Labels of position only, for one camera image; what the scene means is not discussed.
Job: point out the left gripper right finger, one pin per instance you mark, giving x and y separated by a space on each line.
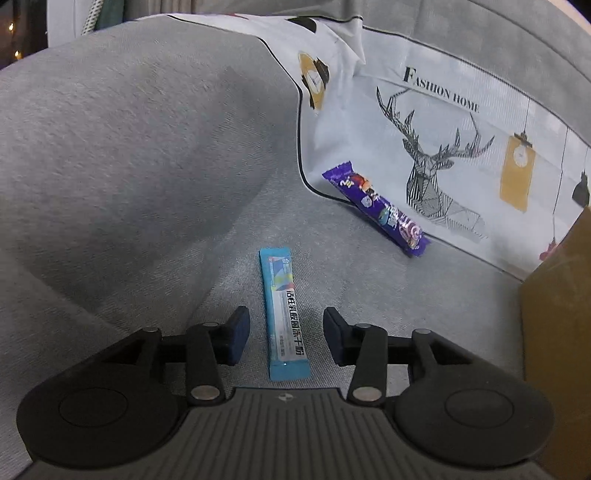
444 400

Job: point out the grey deer-print sofa cover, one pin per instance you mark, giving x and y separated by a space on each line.
144 166

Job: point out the grey curtain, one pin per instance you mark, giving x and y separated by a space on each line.
68 20

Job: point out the purple candy bar wrapper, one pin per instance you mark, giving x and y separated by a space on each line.
403 230

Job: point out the open cardboard box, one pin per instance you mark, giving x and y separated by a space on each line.
555 308

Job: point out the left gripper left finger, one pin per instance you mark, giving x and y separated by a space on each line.
129 399

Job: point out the light blue snack stick wrapper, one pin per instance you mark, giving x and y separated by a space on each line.
288 360

